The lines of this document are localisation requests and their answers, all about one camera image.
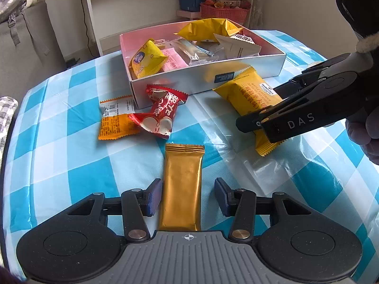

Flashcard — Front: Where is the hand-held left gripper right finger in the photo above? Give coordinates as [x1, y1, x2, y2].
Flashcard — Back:
[215, 177, 313, 242]

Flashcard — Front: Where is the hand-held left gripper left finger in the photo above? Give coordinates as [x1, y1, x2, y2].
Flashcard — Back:
[67, 178, 164, 242]

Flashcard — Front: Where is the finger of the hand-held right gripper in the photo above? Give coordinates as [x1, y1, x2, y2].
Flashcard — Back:
[236, 80, 326, 133]
[272, 53, 361, 100]

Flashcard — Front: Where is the yellow pillow snack packet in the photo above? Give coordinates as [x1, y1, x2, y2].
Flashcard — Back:
[174, 18, 244, 43]
[212, 67, 285, 157]

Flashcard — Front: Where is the gold snack bar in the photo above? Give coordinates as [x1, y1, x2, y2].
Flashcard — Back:
[158, 143, 205, 232]

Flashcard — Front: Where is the pink cardboard box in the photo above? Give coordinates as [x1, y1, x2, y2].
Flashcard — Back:
[119, 18, 287, 110]

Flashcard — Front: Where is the long white snack packet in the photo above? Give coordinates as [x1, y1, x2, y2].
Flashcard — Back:
[170, 37, 215, 66]

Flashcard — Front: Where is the yellow blue-label snack packet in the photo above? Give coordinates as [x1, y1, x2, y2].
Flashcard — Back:
[128, 38, 169, 80]

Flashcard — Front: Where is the person's right forearm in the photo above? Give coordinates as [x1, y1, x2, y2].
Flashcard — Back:
[336, 0, 379, 54]

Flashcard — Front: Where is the person's right hand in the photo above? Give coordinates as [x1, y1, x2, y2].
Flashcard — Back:
[346, 106, 379, 165]

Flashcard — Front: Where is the white triangular snack packet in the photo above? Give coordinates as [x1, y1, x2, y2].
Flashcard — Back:
[213, 33, 262, 60]

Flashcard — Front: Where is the red candy packet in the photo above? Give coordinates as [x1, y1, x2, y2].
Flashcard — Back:
[146, 84, 189, 116]
[129, 111, 174, 139]

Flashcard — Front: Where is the orange snack packet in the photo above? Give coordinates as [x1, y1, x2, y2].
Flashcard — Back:
[98, 95, 141, 141]

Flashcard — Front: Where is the blue checkered tablecloth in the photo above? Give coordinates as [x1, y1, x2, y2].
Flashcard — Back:
[0, 30, 379, 284]

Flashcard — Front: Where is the pink snack packet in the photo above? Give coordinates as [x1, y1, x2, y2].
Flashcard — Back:
[161, 47, 190, 72]

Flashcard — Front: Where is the large red basket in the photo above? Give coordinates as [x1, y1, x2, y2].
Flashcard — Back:
[200, 1, 251, 26]

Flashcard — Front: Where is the pink low shelf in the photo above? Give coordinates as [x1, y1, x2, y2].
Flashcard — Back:
[176, 9, 203, 21]

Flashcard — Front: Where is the blue storage box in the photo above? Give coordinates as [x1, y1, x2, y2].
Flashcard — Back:
[178, 0, 206, 12]

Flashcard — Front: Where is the grey checkered pillow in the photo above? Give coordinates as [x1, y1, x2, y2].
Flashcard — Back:
[0, 96, 19, 142]

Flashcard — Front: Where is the white bookshelf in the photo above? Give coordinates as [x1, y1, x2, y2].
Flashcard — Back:
[78, 0, 258, 57]

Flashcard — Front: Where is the grey fabric bag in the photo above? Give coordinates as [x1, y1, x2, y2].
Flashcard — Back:
[0, 1, 67, 95]

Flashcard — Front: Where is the grey floral backpack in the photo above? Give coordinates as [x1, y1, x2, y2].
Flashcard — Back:
[0, 0, 28, 24]

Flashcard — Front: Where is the black power cable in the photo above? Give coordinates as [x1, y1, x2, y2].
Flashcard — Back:
[83, 0, 92, 57]

